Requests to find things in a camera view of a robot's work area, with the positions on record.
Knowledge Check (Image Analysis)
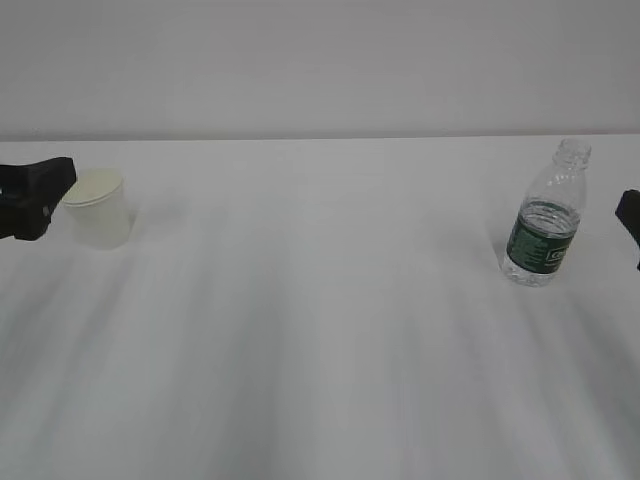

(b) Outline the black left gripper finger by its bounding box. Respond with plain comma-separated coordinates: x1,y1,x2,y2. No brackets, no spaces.
0,157,77,241

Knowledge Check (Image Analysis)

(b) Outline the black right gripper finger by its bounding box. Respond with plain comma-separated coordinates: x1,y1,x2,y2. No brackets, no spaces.
615,189,640,247

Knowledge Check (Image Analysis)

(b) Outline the white paper cup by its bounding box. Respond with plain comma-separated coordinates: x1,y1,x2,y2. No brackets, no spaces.
62,168,131,250

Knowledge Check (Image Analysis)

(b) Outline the clear water bottle green label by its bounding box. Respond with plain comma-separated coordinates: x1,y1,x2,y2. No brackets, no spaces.
501,138,591,287

